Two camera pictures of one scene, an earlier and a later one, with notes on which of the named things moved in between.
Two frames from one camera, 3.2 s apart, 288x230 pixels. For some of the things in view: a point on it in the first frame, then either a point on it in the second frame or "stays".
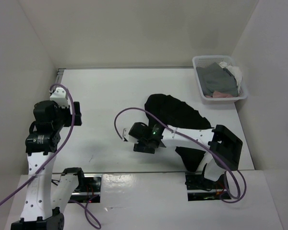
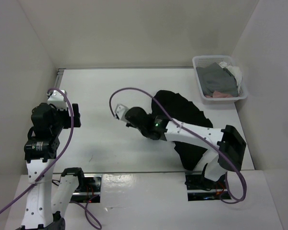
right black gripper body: (141, 146) → (143, 131)
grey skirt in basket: (214, 77) stays
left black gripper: (78, 114) stays
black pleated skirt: (176, 112) stays
